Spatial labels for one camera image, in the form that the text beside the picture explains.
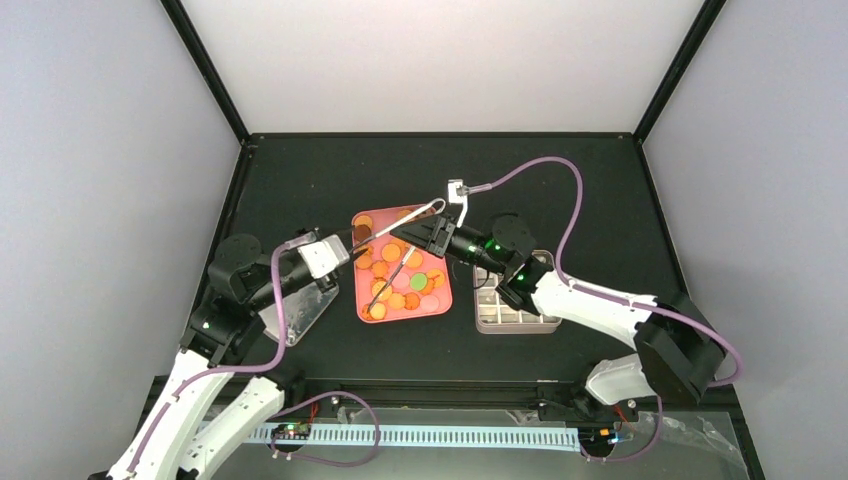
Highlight metal serving tongs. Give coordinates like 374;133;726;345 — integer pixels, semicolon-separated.
352;199;453;324

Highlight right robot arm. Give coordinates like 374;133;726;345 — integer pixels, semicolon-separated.
389;214;728;419

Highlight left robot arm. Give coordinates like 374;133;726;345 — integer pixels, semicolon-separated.
94;229;352;479

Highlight dark chocolate round cookie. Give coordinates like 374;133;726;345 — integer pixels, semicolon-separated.
353;224;372;243

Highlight large round sandwich cookie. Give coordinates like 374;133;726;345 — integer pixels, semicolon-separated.
380;242;403;263

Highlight green round cookie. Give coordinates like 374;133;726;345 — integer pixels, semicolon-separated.
409;272;429;292

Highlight pink cookie tray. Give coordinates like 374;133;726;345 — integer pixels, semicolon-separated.
353;233;453;324

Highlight pink round cookie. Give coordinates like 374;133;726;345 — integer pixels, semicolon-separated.
420;295;441;313

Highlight clear plastic tin lid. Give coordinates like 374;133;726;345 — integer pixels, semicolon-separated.
259;284;339;347

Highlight white divided cookie tin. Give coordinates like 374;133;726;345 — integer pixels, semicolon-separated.
473;267;562;335

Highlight left base circuit board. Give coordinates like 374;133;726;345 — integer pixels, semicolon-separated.
271;422;312;443

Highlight base circuit board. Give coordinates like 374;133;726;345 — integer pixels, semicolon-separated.
578;428;633;446
271;422;312;443

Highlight right base circuit board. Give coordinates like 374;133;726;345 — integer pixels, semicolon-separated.
578;428;633;446

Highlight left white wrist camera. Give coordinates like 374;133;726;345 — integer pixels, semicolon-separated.
297;234;350;279

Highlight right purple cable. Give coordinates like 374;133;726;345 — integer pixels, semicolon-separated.
463;156;745;464

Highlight purple cable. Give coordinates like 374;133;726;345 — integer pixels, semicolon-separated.
463;156;745;464
125;241;382;472

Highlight white slotted cable duct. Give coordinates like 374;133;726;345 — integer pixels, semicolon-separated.
277;424;581;453

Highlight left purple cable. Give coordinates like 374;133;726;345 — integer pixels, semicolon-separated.
125;241;382;472

